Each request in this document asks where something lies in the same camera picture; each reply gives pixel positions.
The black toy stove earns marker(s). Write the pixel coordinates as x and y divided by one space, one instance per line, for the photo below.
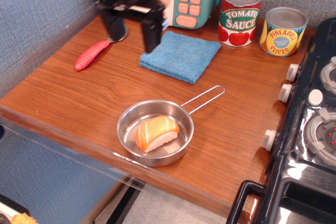
300 175

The blue cloth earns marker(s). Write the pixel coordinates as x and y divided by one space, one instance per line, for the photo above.
180 57

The toy salmon sushi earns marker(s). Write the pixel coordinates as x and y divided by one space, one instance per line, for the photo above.
155 132

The small steel frying pan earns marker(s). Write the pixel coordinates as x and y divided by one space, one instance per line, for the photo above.
170 152

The orange plush object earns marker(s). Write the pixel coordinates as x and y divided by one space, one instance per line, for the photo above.
18 219

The pineapple slices can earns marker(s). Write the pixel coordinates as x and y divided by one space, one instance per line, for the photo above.
283 31

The tomato sauce can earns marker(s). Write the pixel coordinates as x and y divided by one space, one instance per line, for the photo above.
237 22

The pink handled toy utensil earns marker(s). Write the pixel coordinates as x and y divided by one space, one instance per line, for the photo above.
88 56

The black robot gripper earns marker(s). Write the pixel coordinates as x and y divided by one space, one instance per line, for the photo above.
151 28

